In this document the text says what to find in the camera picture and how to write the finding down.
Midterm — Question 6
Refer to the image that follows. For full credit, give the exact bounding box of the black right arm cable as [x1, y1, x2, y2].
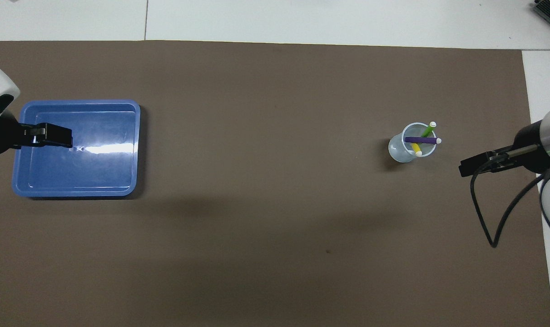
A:
[470, 154, 548, 248]

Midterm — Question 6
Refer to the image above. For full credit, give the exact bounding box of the clear plastic cup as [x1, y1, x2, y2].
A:
[388, 122, 437, 163]

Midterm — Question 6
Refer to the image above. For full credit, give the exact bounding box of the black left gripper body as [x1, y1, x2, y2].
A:
[0, 114, 25, 156]

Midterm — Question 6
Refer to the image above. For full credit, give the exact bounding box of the brown table mat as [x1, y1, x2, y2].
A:
[0, 40, 550, 327]

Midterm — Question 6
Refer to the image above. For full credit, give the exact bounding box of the blue plastic tray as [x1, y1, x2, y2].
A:
[12, 100, 141, 198]

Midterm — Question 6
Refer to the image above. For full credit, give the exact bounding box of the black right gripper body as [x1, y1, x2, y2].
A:
[511, 119, 550, 173]

